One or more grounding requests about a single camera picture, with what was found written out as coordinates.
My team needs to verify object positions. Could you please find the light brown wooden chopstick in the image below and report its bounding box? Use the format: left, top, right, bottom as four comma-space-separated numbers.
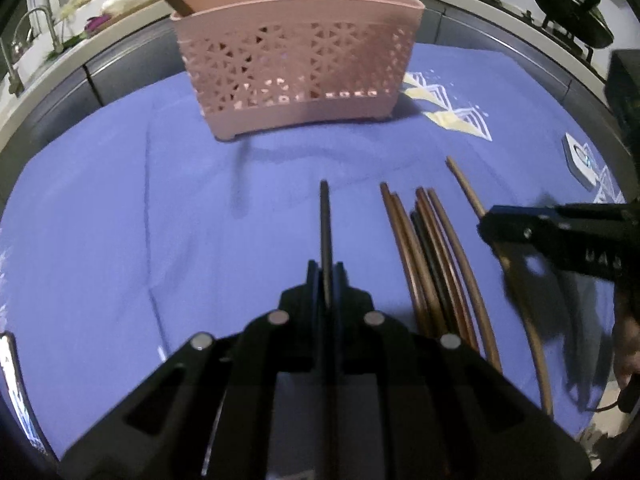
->
446, 156, 554, 419

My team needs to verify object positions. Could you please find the dark wooden chopstick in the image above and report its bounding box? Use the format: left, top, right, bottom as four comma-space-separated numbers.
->
320, 180, 333, 309
410, 209, 458, 333

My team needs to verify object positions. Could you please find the chrome kitchen faucet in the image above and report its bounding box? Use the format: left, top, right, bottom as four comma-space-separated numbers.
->
1, 6, 64, 96

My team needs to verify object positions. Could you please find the purple printed tablecloth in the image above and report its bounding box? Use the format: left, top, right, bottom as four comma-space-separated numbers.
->
1, 44, 628, 454

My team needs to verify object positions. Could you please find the black lidded wok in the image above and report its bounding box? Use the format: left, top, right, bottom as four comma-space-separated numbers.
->
535, 0, 614, 49

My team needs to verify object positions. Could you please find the pink plastic utensil basket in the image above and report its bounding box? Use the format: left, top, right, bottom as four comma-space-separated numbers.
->
170, 0, 425, 141

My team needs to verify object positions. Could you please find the smartphone with lit screen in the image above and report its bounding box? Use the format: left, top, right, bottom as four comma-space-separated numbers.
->
1, 332, 51, 456

